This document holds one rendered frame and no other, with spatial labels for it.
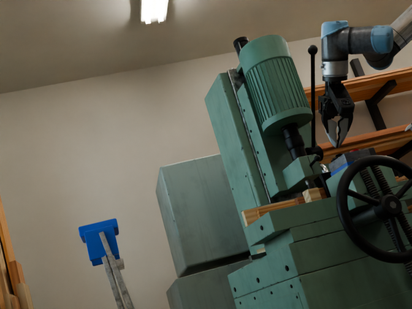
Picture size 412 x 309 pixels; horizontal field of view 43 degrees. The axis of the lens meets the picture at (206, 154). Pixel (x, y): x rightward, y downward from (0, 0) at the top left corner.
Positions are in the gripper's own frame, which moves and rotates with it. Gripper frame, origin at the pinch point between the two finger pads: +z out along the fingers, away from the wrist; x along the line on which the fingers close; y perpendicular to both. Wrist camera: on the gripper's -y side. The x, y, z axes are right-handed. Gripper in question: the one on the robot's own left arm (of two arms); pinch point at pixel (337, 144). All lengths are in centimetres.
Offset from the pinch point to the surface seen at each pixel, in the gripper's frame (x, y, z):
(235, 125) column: 24.1, 41.9, 0.0
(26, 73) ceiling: 148, 258, -9
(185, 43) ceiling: 28, 275, -22
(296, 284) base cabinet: 18.2, -18.6, 33.7
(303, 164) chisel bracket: 7.2, 12.2, 8.6
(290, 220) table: 17.6, -11.1, 17.9
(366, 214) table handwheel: -2.1, -17.3, 16.0
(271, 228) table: 23.1, -12.1, 19.4
